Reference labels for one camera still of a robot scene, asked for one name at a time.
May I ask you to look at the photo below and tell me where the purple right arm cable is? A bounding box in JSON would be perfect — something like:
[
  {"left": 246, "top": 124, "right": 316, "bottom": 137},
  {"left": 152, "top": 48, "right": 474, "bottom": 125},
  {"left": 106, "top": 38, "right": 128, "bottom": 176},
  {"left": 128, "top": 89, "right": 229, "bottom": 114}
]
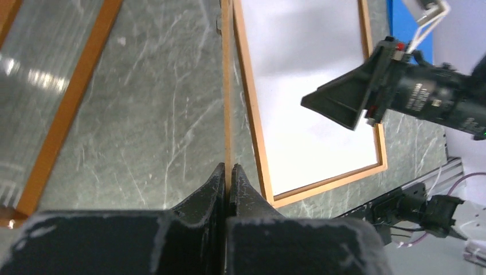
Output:
[{"left": 397, "top": 171, "right": 486, "bottom": 249}]

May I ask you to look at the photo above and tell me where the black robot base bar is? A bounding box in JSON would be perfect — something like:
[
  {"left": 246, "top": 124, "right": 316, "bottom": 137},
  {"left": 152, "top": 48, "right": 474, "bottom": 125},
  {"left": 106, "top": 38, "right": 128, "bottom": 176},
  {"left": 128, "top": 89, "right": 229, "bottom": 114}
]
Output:
[{"left": 340, "top": 182, "right": 466, "bottom": 245}]

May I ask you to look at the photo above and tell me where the blue plastic sheet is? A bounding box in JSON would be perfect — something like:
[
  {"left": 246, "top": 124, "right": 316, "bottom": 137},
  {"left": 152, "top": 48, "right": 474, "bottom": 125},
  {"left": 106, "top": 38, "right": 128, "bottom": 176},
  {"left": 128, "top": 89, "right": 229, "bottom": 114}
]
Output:
[{"left": 386, "top": 0, "right": 433, "bottom": 64}]

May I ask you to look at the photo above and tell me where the wooden picture frame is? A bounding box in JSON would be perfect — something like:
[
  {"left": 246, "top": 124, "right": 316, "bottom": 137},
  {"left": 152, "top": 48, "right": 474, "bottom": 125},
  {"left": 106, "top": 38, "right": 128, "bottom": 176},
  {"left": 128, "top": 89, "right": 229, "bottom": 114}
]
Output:
[{"left": 232, "top": 1, "right": 387, "bottom": 207}]

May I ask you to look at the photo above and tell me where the orange wooden shelf rack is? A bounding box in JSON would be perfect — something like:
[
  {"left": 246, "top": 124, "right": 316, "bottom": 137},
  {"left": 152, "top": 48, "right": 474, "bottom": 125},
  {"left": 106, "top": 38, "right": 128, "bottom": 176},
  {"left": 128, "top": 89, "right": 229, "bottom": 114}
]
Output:
[{"left": 1, "top": 1, "right": 122, "bottom": 229}]

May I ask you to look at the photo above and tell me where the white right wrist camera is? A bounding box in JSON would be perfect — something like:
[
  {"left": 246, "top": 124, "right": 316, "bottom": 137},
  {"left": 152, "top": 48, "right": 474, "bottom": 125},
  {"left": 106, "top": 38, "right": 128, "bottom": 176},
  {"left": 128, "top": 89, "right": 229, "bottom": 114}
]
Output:
[{"left": 402, "top": 0, "right": 451, "bottom": 54}]

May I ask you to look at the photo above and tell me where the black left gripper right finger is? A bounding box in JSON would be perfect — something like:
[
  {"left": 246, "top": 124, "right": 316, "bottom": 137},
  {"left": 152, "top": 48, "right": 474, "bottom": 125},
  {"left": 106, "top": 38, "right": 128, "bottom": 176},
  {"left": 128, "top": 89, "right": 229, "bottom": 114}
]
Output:
[{"left": 226, "top": 164, "right": 393, "bottom": 274}]

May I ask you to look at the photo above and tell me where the brown frame backing board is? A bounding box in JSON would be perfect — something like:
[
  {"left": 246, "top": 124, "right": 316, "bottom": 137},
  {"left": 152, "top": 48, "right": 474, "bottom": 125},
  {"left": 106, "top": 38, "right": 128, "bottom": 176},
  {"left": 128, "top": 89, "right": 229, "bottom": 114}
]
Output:
[{"left": 221, "top": 1, "right": 234, "bottom": 194}]

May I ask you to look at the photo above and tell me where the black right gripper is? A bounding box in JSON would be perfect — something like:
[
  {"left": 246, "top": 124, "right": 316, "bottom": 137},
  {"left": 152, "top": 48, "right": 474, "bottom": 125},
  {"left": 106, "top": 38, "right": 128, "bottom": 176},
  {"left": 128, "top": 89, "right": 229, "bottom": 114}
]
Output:
[{"left": 300, "top": 37, "right": 485, "bottom": 140}]

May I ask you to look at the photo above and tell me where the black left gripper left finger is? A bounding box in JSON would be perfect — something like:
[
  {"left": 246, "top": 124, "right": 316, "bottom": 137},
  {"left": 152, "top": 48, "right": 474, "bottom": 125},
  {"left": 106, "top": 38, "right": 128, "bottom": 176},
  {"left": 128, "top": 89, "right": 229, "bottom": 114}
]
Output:
[{"left": 1, "top": 163, "right": 225, "bottom": 274}]

